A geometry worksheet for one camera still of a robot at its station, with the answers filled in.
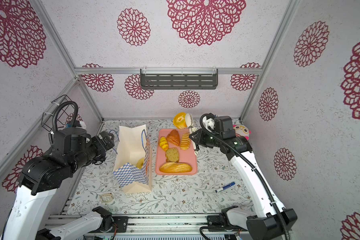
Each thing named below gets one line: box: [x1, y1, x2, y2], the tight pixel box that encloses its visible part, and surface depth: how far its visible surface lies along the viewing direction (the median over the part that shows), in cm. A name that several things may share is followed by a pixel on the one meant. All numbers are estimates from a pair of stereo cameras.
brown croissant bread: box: [166, 129, 181, 147], surface depth 106 cm
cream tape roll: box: [100, 193, 114, 203], surface depth 84 cm
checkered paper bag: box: [113, 124, 152, 194], surface depth 78 cm
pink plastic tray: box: [155, 128, 197, 175], surface depth 100 cm
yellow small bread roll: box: [159, 136, 169, 152], surface depth 104 cm
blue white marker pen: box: [215, 182, 236, 193], surface depth 87 cm
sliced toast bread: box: [165, 147, 179, 163], surface depth 99 cm
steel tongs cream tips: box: [185, 113, 199, 156], surface depth 74 cm
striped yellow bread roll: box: [180, 132, 191, 151], surface depth 105 cm
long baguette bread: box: [159, 162, 193, 173], surface depth 92 cm
